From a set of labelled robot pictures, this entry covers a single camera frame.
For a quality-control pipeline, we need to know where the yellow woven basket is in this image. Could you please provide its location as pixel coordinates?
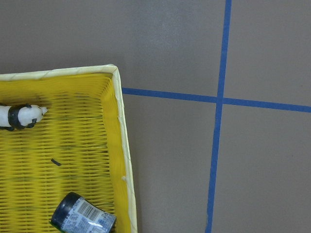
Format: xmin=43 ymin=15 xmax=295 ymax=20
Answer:
xmin=0 ymin=65 xmax=138 ymax=233

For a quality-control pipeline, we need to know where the black debris strip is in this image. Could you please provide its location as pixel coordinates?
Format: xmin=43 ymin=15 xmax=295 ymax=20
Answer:
xmin=51 ymin=159 xmax=62 ymax=166

